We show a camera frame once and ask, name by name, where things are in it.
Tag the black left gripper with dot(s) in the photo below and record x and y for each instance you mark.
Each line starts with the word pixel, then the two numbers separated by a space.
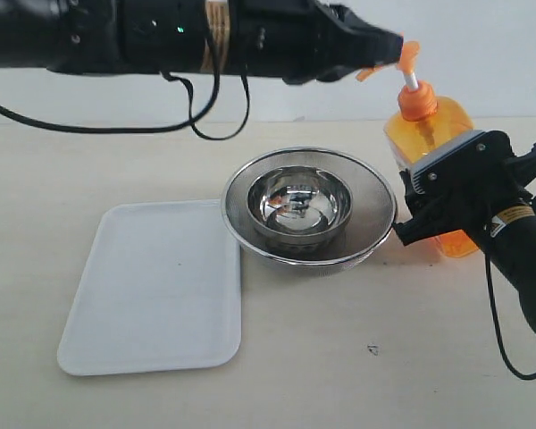
pixel 299 41

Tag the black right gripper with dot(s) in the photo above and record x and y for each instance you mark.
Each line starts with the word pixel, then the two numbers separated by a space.
pixel 492 175

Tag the orange pump soap bottle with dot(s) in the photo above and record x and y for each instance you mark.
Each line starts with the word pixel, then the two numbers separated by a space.
pixel 425 120

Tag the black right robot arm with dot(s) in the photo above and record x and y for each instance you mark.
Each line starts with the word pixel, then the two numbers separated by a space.
pixel 508 239

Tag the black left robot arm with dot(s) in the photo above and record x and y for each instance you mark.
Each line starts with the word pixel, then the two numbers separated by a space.
pixel 109 38

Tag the small stainless steel bowl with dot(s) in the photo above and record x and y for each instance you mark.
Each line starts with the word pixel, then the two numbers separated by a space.
pixel 299 204

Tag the steel mesh colander basin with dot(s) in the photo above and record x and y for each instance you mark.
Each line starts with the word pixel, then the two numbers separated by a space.
pixel 374 211

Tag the white rectangular plastic tray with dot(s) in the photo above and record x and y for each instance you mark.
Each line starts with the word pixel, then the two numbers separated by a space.
pixel 160 291

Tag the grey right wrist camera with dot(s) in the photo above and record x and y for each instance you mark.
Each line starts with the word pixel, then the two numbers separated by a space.
pixel 434 173

